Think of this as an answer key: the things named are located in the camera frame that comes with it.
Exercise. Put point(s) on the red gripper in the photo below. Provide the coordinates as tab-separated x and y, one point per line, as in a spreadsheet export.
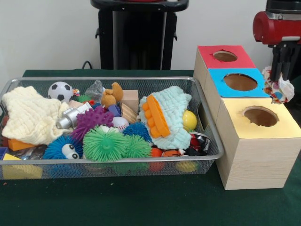
270	28

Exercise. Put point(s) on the white cloth with coloured dots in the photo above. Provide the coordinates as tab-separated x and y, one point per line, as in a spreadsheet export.
285	90

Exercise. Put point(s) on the wooden box with three holes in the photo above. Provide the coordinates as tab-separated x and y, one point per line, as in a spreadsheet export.
258	160

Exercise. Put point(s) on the silver mesh bin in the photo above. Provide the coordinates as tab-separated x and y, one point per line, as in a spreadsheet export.
117	173

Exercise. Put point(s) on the black stand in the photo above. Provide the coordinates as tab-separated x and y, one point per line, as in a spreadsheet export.
298	63

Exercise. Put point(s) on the dark green table cloth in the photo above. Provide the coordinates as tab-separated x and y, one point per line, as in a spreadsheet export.
296	88
141	204

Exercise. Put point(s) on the yellow ball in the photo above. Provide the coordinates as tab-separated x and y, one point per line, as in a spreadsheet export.
190	120

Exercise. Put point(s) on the light blue knitted cloth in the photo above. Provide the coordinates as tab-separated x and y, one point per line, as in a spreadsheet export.
174	106

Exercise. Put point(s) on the orange plastic building block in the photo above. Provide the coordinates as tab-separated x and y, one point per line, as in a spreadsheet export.
155	117

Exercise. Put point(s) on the brown plush toy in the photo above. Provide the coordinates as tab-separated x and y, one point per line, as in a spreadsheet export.
113	94

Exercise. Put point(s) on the large green spiky ball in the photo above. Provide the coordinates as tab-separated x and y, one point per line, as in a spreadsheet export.
103	143

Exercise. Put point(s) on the purple spiky toy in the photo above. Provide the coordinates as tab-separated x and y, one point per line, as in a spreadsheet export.
94	120

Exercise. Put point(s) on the small soccer ball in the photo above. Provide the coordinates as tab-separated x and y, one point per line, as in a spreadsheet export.
60	91

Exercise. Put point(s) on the blue spiky ball with eyes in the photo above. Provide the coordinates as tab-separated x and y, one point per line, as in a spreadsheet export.
56	147

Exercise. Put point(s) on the cream knitted cloth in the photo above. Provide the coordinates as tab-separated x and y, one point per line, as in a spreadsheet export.
30	115

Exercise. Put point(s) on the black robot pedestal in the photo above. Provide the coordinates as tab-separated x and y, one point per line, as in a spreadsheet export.
141	35

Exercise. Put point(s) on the silver toy camera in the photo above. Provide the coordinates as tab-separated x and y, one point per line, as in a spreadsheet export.
70	115

